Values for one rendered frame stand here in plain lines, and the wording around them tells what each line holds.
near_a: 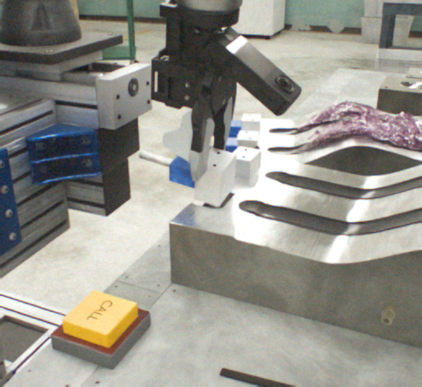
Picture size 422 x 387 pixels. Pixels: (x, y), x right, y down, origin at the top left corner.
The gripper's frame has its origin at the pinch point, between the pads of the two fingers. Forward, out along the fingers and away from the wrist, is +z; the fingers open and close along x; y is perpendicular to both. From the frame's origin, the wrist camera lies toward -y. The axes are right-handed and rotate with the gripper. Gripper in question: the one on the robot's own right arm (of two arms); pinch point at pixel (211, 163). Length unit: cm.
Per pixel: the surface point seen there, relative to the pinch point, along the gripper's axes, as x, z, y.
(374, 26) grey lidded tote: -637, 169, 54
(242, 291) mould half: 9.3, 10.4, -9.3
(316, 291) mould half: 8.8, 6.7, -17.8
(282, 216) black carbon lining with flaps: -0.3, 4.9, -10.3
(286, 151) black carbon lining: -30.2, 13.3, -2.5
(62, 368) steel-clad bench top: 27.9, 11.3, 3.6
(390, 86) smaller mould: -79, 16, -15
